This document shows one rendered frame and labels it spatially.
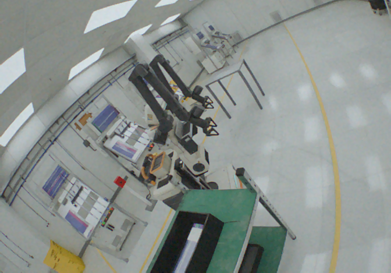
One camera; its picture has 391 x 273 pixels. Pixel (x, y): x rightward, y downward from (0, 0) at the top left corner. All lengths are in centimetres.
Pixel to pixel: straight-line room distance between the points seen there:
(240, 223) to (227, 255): 14
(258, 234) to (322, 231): 58
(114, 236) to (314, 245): 272
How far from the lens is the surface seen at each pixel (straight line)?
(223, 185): 181
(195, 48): 674
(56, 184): 292
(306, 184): 178
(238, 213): 73
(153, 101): 103
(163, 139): 114
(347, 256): 156
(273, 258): 125
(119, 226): 306
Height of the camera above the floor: 154
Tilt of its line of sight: 23 degrees down
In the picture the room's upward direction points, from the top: 41 degrees counter-clockwise
